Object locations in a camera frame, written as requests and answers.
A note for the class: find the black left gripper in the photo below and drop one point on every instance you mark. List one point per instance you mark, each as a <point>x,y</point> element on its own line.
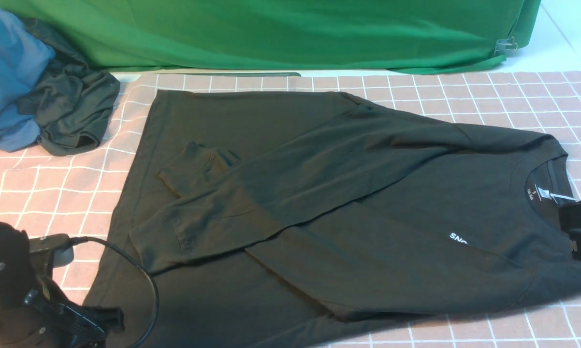
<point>34,312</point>

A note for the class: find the blue crumpled garment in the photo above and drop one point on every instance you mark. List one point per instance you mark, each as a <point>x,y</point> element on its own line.
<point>23,59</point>

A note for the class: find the metal binder clip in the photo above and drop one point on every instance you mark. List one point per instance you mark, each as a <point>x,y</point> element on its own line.
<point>503,46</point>

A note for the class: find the gray long-sleeved shirt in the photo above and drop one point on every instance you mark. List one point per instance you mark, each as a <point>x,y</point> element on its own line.
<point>288,219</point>

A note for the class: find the green backdrop cloth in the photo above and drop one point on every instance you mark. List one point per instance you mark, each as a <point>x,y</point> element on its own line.
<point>406,36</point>

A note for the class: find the pink checkered tablecloth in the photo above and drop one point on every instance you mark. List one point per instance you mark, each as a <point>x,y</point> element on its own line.
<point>44,194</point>

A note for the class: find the dark gray crumpled garment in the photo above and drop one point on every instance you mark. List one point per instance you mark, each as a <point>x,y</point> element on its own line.
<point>72,102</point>

